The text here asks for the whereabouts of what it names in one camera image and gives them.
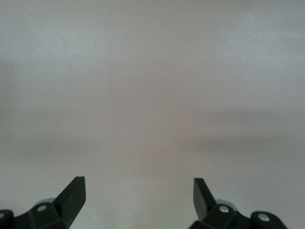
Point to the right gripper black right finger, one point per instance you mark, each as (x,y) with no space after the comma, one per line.
(207,210)

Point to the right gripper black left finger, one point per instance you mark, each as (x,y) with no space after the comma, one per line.
(66,207)

